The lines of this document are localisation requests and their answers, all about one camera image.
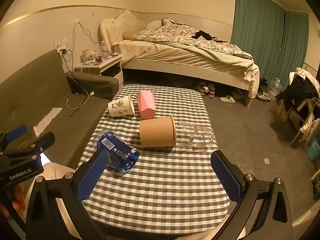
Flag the pink faceted cup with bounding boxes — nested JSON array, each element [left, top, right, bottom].
[[137, 90, 156, 119]]

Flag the person's left hand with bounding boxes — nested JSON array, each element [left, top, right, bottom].
[[12, 184, 27, 213]]

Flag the cream tufted headboard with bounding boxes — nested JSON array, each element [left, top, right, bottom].
[[100, 10, 146, 46]]

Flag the wall power outlet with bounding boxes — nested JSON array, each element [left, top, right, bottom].
[[54, 38, 69, 53]]

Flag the light shoes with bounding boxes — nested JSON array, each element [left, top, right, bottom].
[[257, 91, 272, 102]]

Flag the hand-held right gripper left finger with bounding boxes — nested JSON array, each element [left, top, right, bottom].
[[25, 149, 110, 240]]

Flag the green curtain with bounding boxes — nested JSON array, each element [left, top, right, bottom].
[[230, 0, 286, 80], [276, 11, 310, 88]]

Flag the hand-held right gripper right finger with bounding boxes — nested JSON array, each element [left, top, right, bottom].
[[211, 150, 293, 240]]

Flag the large water jug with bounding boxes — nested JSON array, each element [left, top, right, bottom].
[[270, 77, 283, 97]]

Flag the grey checked tablecloth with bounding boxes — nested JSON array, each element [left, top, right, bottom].
[[77, 84, 232, 231]]

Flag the white cup with green print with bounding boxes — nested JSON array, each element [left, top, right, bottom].
[[108, 95, 136, 119]]

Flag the blue labelled plastic bottle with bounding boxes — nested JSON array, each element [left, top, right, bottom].
[[93, 129, 140, 173]]

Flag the bed with beige sheet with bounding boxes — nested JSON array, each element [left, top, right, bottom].
[[100, 10, 261, 108]]

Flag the black garment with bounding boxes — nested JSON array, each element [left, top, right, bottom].
[[194, 30, 218, 41]]

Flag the white wall cable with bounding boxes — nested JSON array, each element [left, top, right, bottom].
[[72, 21, 101, 45]]

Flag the grey sofa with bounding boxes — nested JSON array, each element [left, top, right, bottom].
[[0, 48, 120, 172]]

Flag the clear glass cup with print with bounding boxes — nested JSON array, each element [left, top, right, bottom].
[[176, 121, 216, 151]]

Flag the black cable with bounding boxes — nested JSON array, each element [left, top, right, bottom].
[[61, 49, 90, 120]]

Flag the brown paper cup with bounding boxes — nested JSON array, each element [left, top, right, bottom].
[[139, 115, 175, 147]]

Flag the white nightstand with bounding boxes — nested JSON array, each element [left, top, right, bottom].
[[73, 53, 124, 86]]

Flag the pair of sneakers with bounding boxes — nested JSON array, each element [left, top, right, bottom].
[[197, 82, 217, 98]]

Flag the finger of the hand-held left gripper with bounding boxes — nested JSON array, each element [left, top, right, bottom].
[[4, 131, 56, 156], [0, 126, 27, 153]]

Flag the blue plastic basket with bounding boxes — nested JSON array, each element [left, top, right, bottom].
[[306, 132, 320, 162]]

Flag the checked cloth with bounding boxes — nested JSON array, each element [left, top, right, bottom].
[[289, 67, 320, 87]]

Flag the dark clothes pile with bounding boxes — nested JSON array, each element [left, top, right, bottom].
[[282, 76, 320, 113]]

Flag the floral quilt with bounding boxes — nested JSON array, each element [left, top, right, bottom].
[[133, 18, 254, 61]]

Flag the wooden chair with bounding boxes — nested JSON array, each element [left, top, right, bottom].
[[274, 97, 318, 146]]

